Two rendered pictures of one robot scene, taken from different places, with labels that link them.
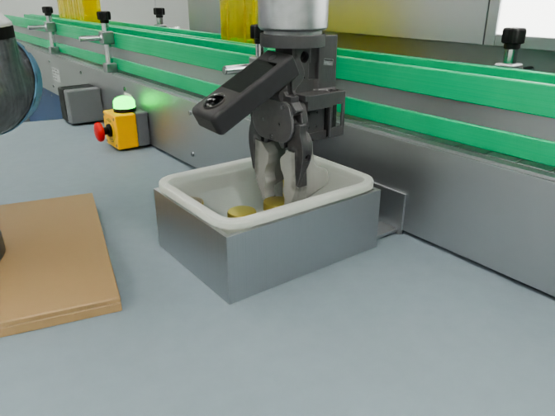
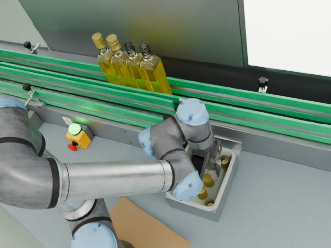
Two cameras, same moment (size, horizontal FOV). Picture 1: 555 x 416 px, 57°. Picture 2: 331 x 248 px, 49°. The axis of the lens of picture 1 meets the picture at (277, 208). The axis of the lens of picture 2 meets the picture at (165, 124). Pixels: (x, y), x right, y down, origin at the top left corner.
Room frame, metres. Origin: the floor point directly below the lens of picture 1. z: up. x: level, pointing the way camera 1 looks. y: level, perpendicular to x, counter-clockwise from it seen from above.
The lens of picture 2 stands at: (0.03, 0.17, 1.87)
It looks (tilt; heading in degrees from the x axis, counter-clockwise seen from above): 52 degrees down; 349
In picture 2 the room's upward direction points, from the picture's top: 22 degrees counter-clockwise
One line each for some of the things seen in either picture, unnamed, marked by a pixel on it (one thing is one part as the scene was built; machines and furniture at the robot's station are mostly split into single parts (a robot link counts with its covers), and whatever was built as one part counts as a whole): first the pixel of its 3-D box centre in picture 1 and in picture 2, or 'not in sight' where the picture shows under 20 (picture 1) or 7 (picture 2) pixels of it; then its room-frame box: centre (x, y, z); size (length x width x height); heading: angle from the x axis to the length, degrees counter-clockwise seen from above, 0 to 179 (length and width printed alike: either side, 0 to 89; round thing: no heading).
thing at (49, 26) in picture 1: (42, 31); not in sight; (1.56, 0.68, 0.94); 0.07 x 0.04 x 0.13; 127
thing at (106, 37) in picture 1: (97, 43); (31, 101); (1.19, 0.40, 0.94); 0.07 x 0.04 x 0.13; 127
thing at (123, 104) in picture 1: (124, 103); (74, 128); (1.04, 0.31, 0.84); 0.04 x 0.04 x 0.03
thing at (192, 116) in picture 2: not in sight; (193, 120); (0.59, -0.01, 1.11); 0.09 x 0.08 x 0.11; 84
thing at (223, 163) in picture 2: not in sight; (224, 162); (0.60, -0.08, 0.79); 0.04 x 0.04 x 0.04
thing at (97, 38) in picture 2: not in sight; (98, 41); (1.04, 0.07, 1.14); 0.04 x 0.04 x 0.04
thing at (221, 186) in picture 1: (267, 211); (203, 178); (0.59, 0.01, 0.80); 0.22 x 0.17 x 0.09; 127
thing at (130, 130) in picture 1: (125, 129); (79, 136); (1.04, 0.31, 0.79); 0.07 x 0.07 x 0.07; 37
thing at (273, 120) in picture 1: (296, 88); (204, 148); (0.59, -0.02, 0.95); 0.09 x 0.08 x 0.12; 129
